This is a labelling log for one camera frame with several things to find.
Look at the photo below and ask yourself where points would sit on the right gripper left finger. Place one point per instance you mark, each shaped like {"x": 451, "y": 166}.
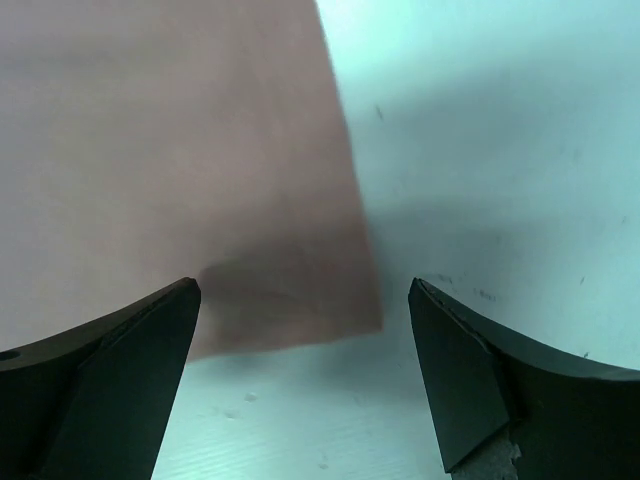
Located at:
{"x": 93, "y": 402}

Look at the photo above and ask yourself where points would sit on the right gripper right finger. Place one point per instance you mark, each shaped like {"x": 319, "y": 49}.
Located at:
{"x": 505, "y": 406}

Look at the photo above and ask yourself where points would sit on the pink t shirt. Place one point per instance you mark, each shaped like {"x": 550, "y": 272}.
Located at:
{"x": 146, "y": 141}

